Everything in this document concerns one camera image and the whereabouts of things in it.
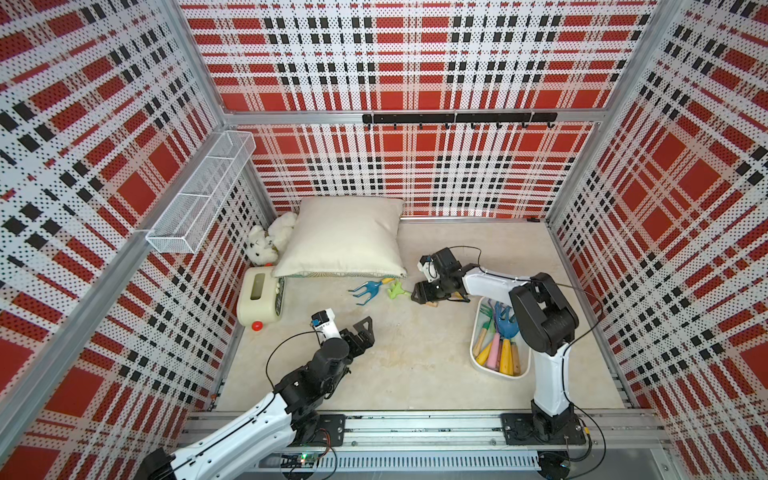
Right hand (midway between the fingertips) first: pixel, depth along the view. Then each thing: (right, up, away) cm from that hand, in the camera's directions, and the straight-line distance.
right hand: (423, 295), depth 97 cm
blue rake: (-17, +2, +4) cm, 17 cm away
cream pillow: (-27, +20, +2) cm, 33 cm away
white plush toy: (-56, +17, +7) cm, 59 cm away
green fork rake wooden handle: (-9, +1, +3) cm, 9 cm away
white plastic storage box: (+18, -9, -8) cm, 22 cm away
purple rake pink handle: (+19, -14, -15) cm, 28 cm away
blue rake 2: (+9, +1, -7) cm, 11 cm away
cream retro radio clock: (-49, +1, -9) cm, 50 cm away
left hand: (-17, -6, -15) cm, 24 cm away
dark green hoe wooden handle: (+25, -16, -15) cm, 33 cm away
